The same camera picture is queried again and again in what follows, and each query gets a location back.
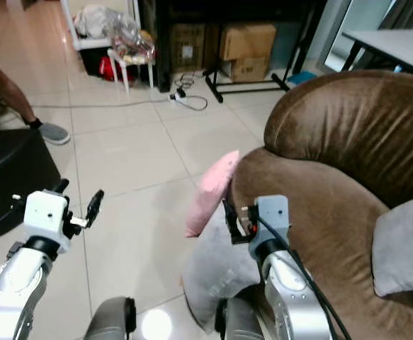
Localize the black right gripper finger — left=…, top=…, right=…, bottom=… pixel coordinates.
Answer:
left=222, top=199, right=239, bottom=243

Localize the pink pillow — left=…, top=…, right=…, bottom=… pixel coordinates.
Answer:
left=184, top=149, right=242, bottom=239

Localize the grey pillow with stitched print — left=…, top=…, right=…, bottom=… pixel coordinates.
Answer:
left=181, top=204, right=264, bottom=334

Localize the brown fabric sofa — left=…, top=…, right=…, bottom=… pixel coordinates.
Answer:
left=227, top=69, right=413, bottom=340

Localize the plain grey pillow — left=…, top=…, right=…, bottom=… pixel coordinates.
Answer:
left=372, top=191, right=413, bottom=298

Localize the black leather ottoman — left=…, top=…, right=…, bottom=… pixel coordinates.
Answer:
left=0, top=127, right=62, bottom=247

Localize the grey slip-on shoe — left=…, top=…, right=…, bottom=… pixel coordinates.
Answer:
left=37, top=121, right=72, bottom=146

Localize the grey right robot leg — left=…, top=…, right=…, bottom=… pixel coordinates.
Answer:
left=215, top=297, right=268, bottom=340

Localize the person's bare leg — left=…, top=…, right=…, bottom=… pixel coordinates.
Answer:
left=0, top=41, right=44, bottom=130

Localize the red bag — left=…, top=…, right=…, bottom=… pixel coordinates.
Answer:
left=97, top=55, right=123, bottom=81

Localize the white stool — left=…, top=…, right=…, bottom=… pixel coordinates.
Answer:
left=107, top=48, right=156, bottom=95

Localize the small light cardboard box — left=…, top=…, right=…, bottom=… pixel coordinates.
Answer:
left=227, top=57, right=271, bottom=83

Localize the blue flat box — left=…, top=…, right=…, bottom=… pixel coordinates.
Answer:
left=287, top=69, right=318, bottom=88

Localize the clear plastic bag with items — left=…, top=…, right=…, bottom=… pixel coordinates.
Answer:
left=111, top=20, right=157, bottom=66

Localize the white shelf unit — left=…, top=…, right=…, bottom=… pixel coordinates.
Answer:
left=60, top=0, right=143, bottom=51

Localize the beige cloth bundle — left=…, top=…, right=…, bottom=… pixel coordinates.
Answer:
left=74, top=4, right=129, bottom=40

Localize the dark brown cardboard box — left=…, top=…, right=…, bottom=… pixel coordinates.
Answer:
left=170, top=23, right=208, bottom=72

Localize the large light cardboard box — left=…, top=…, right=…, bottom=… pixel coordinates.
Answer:
left=220, top=23, right=277, bottom=62

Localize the grey table with black legs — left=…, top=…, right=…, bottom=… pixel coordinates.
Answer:
left=340, top=28, right=413, bottom=79

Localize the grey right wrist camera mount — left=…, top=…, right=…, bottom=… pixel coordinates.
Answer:
left=255, top=195, right=293, bottom=243

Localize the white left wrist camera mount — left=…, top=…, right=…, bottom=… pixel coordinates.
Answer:
left=23, top=190, right=70, bottom=246

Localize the white power strip with cable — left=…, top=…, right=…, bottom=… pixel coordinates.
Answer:
left=169, top=88, right=209, bottom=113

